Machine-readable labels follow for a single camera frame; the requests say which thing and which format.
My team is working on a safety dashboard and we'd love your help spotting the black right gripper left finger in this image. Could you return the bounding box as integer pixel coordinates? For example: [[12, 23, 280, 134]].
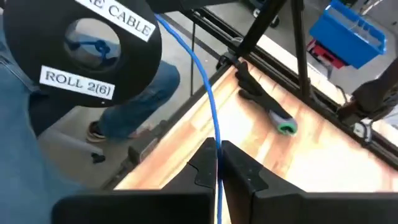
[[51, 138, 218, 224]]

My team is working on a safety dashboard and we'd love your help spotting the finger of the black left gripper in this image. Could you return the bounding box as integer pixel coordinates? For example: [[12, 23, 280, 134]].
[[146, 0, 238, 14]]

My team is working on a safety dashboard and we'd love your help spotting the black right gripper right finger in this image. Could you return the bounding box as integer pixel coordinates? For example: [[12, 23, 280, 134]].
[[221, 140, 398, 224]]

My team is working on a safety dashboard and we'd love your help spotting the blue cord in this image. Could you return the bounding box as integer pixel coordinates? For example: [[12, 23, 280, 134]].
[[154, 14, 224, 224]]

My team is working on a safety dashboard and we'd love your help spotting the black cable spool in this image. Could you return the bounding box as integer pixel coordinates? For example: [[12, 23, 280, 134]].
[[2, 0, 163, 109]]

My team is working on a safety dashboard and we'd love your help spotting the grey chair base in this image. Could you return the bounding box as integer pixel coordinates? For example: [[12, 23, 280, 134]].
[[39, 127, 106, 165]]

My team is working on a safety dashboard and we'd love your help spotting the person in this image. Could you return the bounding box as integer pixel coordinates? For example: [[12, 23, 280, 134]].
[[0, 18, 181, 224]]

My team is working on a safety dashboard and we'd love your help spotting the red shelf tray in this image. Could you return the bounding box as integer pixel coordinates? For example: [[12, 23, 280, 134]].
[[306, 39, 346, 70]]

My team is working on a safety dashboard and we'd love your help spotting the large blue storage bin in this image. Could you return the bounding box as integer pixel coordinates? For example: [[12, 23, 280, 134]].
[[309, 0, 388, 70]]

